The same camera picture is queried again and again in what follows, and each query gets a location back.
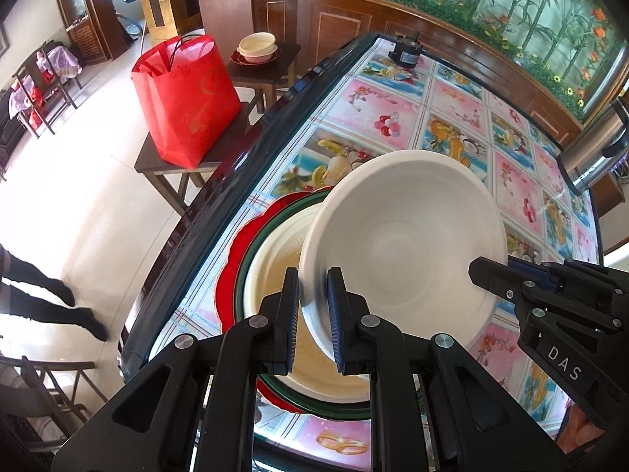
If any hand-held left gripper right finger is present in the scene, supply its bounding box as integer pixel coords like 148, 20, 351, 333
327, 266, 571, 472

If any stainless steel kettle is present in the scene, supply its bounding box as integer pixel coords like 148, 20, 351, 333
557, 101, 629, 195

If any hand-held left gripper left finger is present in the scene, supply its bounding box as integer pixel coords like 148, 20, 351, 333
51, 268, 300, 472

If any white bowl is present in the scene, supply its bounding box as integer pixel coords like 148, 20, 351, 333
299, 150, 508, 362

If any floral glass panel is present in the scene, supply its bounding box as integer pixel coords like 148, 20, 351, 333
300, 0, 629, 121

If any red paper bag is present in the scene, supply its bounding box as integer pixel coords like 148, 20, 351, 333
131, 34, 243, 169

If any small cream bowl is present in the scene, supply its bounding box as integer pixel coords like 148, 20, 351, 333
237, 32, 277, 55

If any tall wooden cabinet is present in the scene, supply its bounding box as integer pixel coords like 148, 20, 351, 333
49, 0, 131, 65

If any red scalloped plate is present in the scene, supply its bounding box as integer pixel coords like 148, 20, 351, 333
215, 193, 335, 416

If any dark wooden stool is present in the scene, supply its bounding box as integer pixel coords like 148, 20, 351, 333
134, 101, 251, 217
227, 43, 302, 114

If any wooden counter cabinet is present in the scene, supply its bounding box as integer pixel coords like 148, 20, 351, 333
194, 0, 585, 148

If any person's right hand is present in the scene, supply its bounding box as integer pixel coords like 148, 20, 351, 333
557, 400, 607, 453

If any person's leg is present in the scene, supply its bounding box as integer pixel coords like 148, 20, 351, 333
0, 243, 77, 308
0, 282, 110, 342

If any dark red plate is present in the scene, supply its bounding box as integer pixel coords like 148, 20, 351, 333
231, 49, 282, 66

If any small pink bowl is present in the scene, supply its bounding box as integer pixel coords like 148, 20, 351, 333
238, 46, 276, 64

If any large cream bowl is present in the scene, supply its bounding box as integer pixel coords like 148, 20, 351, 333
244, 204, 372, 401

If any fruit print tablecloth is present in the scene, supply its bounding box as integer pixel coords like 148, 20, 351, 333
147, 39, 603, 472

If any dark wooden chair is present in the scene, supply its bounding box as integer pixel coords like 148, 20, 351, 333
0, 354, 96, 453

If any chair with pink cloth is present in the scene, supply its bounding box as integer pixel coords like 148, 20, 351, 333
10, 42, 84, 136

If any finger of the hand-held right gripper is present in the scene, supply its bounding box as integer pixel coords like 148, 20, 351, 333
508, 257, 629, 306
469, 256, 556, 306

